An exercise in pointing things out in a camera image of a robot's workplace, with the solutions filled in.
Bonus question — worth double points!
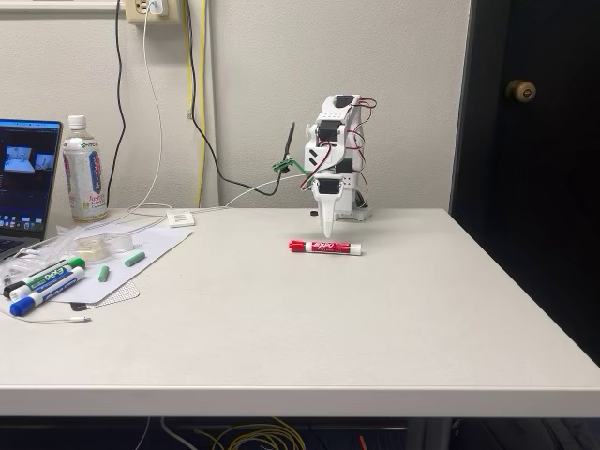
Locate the beige wall outlet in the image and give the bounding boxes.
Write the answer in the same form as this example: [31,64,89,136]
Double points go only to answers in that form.
[124,0,182,25]

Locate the blue dry erase marker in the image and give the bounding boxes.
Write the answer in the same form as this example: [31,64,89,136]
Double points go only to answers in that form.
[8,266,88,318]

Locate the brass door knob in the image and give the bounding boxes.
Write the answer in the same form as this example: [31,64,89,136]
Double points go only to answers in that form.
[504,79,537,105]

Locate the white paper sheet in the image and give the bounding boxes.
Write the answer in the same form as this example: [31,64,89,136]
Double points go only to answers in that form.
[46,224,196,306]

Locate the grey laptop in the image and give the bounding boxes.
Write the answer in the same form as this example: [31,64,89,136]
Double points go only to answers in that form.
[0,118,65,262]

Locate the thin black power cable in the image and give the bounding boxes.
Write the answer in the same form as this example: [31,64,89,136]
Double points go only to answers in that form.
[105,0,128,210]

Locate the white plastic adapter box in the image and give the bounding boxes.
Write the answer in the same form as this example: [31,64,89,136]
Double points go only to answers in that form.
[166,209,196,229]

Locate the white usb cable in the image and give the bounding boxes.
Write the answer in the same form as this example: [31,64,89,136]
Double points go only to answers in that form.
[189,172,313,216]

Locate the coiled yellow cables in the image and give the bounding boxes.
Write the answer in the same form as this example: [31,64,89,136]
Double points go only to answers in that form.
[194,416,306,450]

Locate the white wall ledge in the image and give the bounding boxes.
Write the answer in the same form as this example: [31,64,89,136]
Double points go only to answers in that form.
[0,0,122,20]

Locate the black camera cable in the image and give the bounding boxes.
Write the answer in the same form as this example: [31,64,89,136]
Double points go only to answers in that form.
[185,0,297,197]

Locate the plastic tea bottle white cap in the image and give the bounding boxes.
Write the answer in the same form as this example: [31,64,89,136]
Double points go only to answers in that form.
[62,114,109,223]

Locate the clear plastic bags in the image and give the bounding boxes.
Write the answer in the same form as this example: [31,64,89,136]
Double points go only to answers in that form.
[0,224,81,287]

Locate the green camera mount with camera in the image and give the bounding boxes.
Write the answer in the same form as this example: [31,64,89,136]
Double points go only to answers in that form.
[273,157,313,177]

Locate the white charger cable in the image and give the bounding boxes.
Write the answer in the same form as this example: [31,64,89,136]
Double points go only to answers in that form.
[83,12,175,233]

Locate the yellow cable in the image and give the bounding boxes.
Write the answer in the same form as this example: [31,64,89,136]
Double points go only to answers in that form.
[197,0,208,208]
[184,0,195,118]

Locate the white mesh pad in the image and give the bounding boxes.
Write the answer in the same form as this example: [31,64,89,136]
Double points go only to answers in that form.
[86,282,142,309]

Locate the grey table leg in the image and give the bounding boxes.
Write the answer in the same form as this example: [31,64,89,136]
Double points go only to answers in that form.
[406,416,455,450]

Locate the red black servo cable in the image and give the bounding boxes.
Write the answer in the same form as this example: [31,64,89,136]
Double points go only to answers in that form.
[299,96,379,191]

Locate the dark door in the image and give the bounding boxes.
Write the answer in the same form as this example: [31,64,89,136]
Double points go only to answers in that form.
[448,0,600,367]

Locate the thin white plug cable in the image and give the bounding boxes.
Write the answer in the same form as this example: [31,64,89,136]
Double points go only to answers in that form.
[0,307,93,325]

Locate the white cable under table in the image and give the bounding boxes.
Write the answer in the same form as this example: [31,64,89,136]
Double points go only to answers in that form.
[160,416,199,450]

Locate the green dry erase marker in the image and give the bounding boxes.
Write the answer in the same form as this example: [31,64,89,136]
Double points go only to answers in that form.
[9,256,87,301]

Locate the red dry erase marker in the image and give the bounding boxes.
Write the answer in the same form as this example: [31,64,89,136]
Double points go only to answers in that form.
[288,239,363,257]

